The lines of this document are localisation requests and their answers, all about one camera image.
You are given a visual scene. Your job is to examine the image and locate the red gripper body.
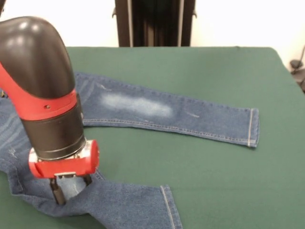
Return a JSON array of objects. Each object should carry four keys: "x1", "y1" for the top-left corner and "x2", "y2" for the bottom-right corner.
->
[{"x1": 28, "y1": 139, "x2": 100, "y2": 179}]

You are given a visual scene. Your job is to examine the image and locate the blue denim jeans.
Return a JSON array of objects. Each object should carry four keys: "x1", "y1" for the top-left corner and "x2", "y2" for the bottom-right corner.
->
[{"x1": 0, "y1": 71, "x2": 260, "y2": 229}]

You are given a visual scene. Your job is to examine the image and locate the dark green table cloth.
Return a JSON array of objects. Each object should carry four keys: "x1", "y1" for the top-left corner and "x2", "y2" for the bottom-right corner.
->
[{"x1": 0, "y1": 46, "x2": 305, "y2": 229}]

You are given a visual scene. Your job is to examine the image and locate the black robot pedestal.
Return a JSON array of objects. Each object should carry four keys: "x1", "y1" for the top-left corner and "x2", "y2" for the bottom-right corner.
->
[{"x1": 111, "y1": 0, "x2": 198, "y2": 47}]

